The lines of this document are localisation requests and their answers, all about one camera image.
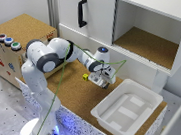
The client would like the blue button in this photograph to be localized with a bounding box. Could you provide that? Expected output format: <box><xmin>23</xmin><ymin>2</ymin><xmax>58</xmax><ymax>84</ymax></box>
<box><xmin>3</xmin><ymin>36</ymin><xmax>15</xmax><ymax>47</ymax></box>

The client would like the wooden drawer box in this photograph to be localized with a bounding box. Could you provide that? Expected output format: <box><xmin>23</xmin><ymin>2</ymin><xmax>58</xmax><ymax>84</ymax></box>
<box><xmin>0</xmin><ymin>11</ymin><xmax>63</xmax><ymax>91</ymax></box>

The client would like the red button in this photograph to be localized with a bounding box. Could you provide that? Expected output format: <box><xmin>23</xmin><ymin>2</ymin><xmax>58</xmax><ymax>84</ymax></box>
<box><xmin>0</xmin><ymin>32</ymin><xmax>8</xmax><ymax>44</ymax></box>

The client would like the yellow block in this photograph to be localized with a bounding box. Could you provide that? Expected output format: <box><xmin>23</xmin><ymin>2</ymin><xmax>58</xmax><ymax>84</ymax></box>
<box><xmin>82</xmin><ymin>73</ymin><xmax>90</xmax><ymax>82</ymax></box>

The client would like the green cable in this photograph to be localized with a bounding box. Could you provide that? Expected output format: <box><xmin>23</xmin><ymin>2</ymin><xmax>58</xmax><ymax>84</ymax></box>
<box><xmin>24</xmin><ymin>36</ymin><xmax>133</xmax><ymax>135</ymax></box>

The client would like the black door handle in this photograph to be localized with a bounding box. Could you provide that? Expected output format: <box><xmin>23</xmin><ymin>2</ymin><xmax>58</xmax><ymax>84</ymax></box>
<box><xmin>76</xmin><ymin>0</ymin><xmax>90</xmax><ymax>29</ymax></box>

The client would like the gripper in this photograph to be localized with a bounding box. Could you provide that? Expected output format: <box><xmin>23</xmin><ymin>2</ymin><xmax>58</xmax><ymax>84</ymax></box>
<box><xmin>88</xmin><ymin>62</ymin><xmax>118</xmax><ymax>87</ymax></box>

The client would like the white cabinet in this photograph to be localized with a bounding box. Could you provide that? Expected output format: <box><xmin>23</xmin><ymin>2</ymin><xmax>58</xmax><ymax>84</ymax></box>
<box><xmin>56</xmin><ymin>0</ymin><xmax>181</xmax><ymax>102</ymax></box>

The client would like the green button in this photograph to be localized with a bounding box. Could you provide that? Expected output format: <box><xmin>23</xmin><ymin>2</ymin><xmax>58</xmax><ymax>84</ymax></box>
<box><xmin>10</xmin><ymin>40</ymin><xmax>23</xmax><ymax>52</ymax></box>

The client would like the white sliding door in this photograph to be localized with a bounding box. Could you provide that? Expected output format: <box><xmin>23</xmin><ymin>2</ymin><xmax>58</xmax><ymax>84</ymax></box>
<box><xmin>57</xmin><ymin>0</ymin><xmax>120</xmax><ymax>50</ymax></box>

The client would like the white plastic box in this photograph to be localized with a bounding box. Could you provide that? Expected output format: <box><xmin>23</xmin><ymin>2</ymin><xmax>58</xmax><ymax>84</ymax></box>
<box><xmin>87</xmin><ymin>75</ymin><xmax>167</xmax><ymax>135</ymax></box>

